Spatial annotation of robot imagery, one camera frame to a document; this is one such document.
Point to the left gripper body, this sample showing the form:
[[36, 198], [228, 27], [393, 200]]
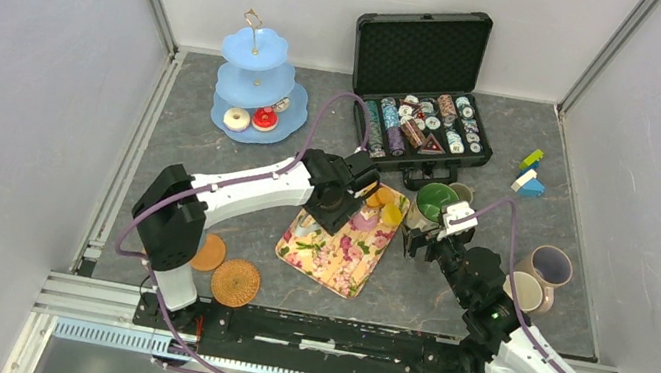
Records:
[[333, 217]]

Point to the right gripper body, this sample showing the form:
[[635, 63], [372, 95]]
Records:
[[444, 246]]

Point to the pink cupcake with topping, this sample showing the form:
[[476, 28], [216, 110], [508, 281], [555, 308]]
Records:
[[364, 221]]

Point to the silver serving tongs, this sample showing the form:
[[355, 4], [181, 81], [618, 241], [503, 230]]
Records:
[[306, 225]]

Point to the chocolate sprinkled donut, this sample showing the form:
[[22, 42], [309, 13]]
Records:
[[281, 105]]

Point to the red glazed donut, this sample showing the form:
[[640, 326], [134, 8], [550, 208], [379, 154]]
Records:
[[264, 119]]

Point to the white glazed donut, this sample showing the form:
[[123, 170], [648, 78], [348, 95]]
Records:
[[236, 119]]

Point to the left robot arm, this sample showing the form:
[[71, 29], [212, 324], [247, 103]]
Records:
[[174, 213]]

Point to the round orange biscuit lower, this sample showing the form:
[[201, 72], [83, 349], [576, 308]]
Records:
[[373, 201]]

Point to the round orange biscuit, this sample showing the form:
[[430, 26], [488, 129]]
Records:
[[386, 195], [373, 201]]

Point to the green-inside floral mug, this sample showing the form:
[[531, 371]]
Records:
[[426, 207]]

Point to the small beige cup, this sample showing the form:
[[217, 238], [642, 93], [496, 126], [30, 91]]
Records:
[[464, 192]]

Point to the floral rectangular tray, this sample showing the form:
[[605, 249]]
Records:
[[344, 262]]

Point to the yellow mug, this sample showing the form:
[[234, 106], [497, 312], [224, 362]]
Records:
[[526, 289]]

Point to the colourful toy block stack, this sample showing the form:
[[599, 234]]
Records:
[[527, 183]]

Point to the beige mug purple inside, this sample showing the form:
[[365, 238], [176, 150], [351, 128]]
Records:
[[551, 267]]

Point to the blue three-tier cake stand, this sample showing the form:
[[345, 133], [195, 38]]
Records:
[[256, 73]]

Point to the black poker chip case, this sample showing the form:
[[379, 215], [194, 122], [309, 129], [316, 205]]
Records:
[[417, 74]]

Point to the cork coaster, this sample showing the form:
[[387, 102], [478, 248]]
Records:
[[211, 255]]

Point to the woven rattan coaster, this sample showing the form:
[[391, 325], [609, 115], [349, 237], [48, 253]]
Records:
[[235, 283]]

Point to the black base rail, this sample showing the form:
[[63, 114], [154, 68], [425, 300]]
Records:
[[423, 351]]

